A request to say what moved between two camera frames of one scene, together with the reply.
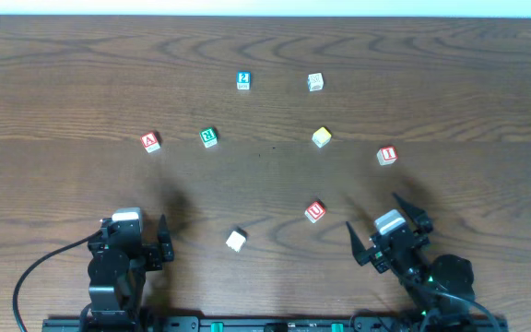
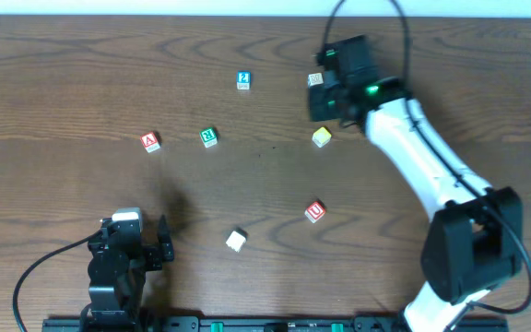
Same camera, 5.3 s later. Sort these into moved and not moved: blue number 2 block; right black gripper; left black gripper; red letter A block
Moved: right black gripper
Not moved: blue number 2 block; left black gripper; red letter A block
